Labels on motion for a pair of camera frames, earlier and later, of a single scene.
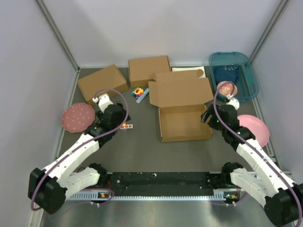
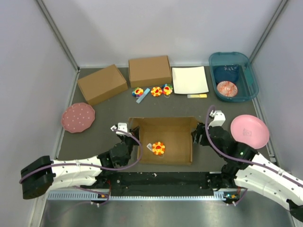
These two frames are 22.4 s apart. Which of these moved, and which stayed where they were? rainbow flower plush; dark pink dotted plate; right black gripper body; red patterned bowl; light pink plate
Moved: right black gripper body
Stayed: rainbow flower plush; light pink plate; dark pink dotted plate; red patterned bowl
